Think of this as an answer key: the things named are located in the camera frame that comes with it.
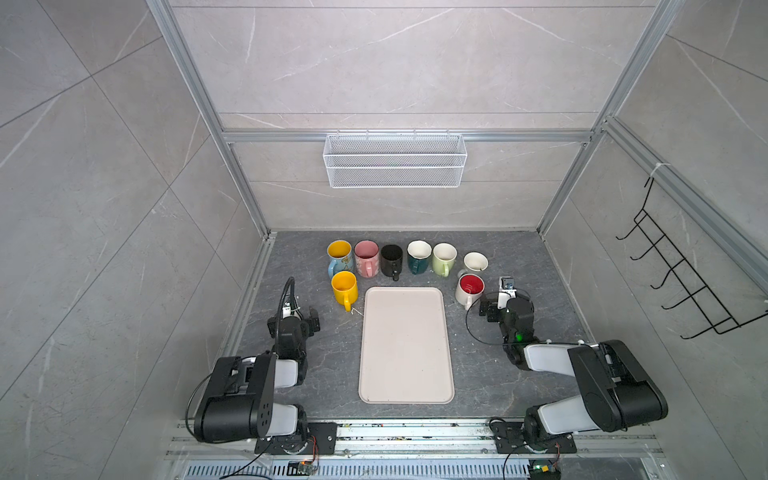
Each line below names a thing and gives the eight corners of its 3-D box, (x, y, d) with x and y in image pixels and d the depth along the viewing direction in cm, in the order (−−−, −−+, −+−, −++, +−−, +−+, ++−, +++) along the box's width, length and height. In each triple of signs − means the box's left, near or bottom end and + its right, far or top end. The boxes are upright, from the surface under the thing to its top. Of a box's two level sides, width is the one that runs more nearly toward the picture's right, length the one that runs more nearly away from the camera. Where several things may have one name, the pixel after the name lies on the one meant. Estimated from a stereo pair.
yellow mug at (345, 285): (332, 314, 97) (327, 301, 91) (336, 284, 105) (332, 270, 98) (356, 314, 97) (353, 301, 91) (358, 284, 105) (356, 270, 98)
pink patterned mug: (355, 286, 105) (352, 267, 96) (357, 259, 112) (355, 239, 104) (378, 286, 105) (377, 267, 96) (379, 259, 112) (378, 239, 104)
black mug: (380, 283, 106) (380, 266, 98) (381, 261, 113) (380, 243, 105) (401, 283, 106) (403, 266, 98) (401, 261, 113) (402, 243, 105)
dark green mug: (407, 281, 106) (409, 262, 97) (406, 259, 113) (408, 239, 104) (430, 281, 106) (434, 262, 97) (428, 259, 113) (431, 239, 104)
